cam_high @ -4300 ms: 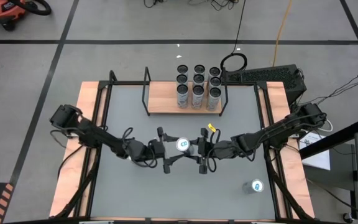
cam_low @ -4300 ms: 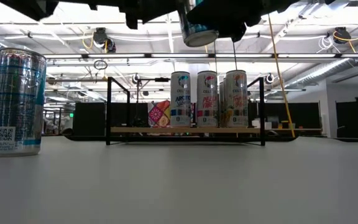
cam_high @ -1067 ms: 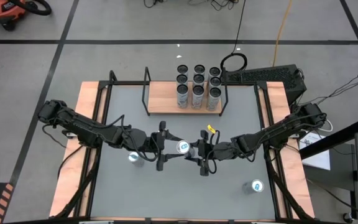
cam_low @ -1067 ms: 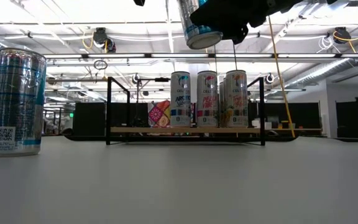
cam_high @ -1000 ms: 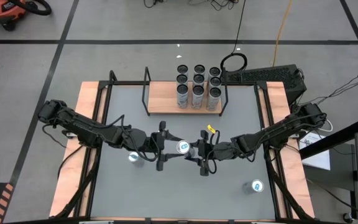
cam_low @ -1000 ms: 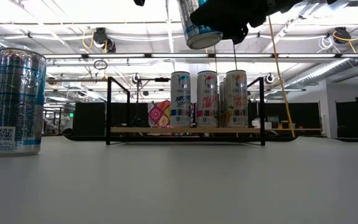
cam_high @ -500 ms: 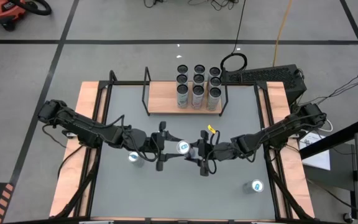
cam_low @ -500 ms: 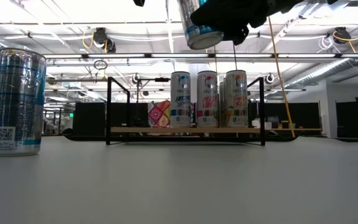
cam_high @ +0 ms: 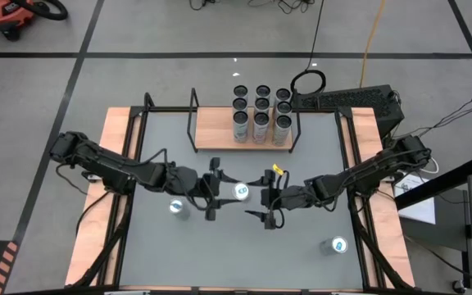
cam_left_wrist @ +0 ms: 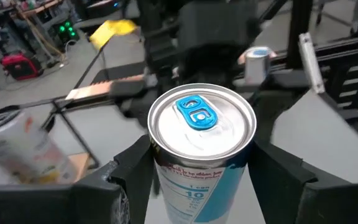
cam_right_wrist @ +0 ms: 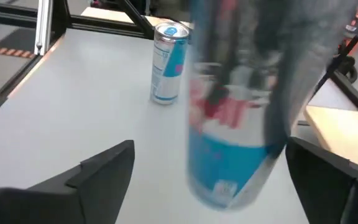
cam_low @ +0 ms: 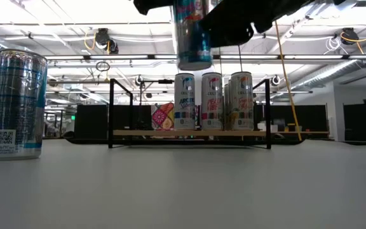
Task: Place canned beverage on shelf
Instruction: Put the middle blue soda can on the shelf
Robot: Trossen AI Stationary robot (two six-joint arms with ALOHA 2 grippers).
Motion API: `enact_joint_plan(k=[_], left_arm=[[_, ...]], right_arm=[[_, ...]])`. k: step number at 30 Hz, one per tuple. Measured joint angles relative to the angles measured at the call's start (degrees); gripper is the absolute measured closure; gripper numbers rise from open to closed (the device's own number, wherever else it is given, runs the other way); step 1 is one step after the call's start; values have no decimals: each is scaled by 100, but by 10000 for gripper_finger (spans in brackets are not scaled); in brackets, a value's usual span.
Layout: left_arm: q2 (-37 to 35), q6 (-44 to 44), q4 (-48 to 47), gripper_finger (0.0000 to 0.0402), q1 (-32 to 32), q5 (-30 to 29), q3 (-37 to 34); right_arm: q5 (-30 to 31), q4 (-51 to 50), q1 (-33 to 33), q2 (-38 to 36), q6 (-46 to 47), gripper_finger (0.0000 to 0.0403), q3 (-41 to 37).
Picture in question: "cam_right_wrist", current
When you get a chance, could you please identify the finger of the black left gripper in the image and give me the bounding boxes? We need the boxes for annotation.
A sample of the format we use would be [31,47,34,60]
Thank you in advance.
[265,0,358,153]
[209,0,241,103]

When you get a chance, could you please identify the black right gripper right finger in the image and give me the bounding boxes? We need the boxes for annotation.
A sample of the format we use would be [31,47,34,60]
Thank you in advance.
[285,136,358,224]

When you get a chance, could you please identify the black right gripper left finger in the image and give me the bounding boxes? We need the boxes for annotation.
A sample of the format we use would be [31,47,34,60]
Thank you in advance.
[0,139,135,224]

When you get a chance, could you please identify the Red Bull sugarfree can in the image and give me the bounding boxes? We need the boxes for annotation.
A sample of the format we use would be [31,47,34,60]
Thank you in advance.
[186,0,319,212]
[149,21,190,106]

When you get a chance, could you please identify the wooden shelf black metal legs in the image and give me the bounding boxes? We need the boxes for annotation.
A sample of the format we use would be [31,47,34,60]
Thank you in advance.
[296,35,358,174]

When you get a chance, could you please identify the black mat hazard stripes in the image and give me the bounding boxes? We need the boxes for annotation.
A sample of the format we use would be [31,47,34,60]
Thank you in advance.
[0,27,37,60]

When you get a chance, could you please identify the silver aluminium bar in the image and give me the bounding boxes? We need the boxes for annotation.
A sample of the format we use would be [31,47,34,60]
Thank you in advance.
[34,0,54,56]

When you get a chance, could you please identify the black aluminium rig frame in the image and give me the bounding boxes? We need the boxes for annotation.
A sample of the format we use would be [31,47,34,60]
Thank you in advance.
[0,0,358,125]

